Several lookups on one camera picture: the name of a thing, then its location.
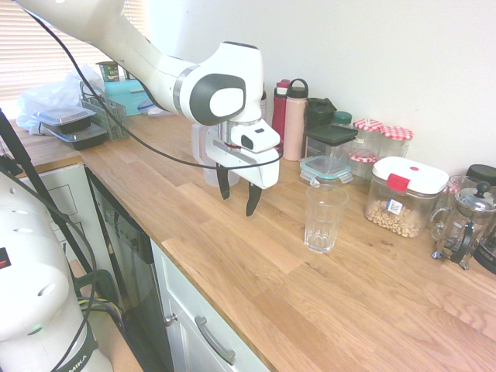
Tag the green tin can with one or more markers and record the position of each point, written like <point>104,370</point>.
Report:
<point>110,71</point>

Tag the metal cabinet knob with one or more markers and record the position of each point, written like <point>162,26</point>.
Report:
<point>170,319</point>

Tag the tall jar red gingham lid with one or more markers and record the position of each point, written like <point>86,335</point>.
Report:
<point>367,133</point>
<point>395,141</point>

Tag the jar with green lid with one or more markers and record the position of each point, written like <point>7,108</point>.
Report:
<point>343,118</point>

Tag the black tripod stand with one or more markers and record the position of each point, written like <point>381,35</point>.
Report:
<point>23,155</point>

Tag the glass French press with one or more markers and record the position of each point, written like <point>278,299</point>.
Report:
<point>465,224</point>

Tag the clear glass jar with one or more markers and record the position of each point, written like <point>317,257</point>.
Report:
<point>457,184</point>

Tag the small jar red gingham lid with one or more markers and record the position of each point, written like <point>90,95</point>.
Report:
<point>362,162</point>

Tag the clear plastic pitcher blue lid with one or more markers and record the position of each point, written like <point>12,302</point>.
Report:
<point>198,149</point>

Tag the grey plastic cutlery basket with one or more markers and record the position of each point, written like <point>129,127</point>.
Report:
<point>112,120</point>

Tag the black takeout container clear lid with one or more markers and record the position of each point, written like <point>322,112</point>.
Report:
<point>64,118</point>
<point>83,139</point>

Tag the clear zip bag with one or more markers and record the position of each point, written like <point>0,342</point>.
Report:
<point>155,110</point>

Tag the teal box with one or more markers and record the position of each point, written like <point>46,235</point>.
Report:
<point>124,98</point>

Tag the black dishwasher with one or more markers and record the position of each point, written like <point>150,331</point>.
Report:
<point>135,279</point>

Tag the white side cabinet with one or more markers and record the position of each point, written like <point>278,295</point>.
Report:
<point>66,193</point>

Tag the black shaker bottle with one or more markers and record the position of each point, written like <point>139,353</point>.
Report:
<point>319,112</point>

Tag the square canister black lid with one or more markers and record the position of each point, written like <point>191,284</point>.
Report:
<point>331,135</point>

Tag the pink bottle black lid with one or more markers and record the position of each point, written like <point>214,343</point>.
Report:
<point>294,128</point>

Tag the cereal container white lid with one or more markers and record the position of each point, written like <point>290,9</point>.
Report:
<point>403,197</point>

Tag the white plastic bag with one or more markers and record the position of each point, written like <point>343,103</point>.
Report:
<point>50,91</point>

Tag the window blinds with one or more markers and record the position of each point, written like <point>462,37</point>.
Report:
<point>27,54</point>

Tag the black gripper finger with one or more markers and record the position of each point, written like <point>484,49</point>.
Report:
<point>252,199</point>
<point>224,184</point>

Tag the white cabinet drawer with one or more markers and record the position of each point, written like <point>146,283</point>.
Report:
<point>186,341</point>

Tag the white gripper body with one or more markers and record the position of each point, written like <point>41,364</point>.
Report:
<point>255,168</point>

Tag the red water bottle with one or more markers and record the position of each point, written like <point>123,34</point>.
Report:
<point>279,116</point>

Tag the glass container teal clip lid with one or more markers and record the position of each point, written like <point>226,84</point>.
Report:
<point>326,170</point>

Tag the clear faceted drinking glass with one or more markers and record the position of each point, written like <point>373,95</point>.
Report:
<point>324,217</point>

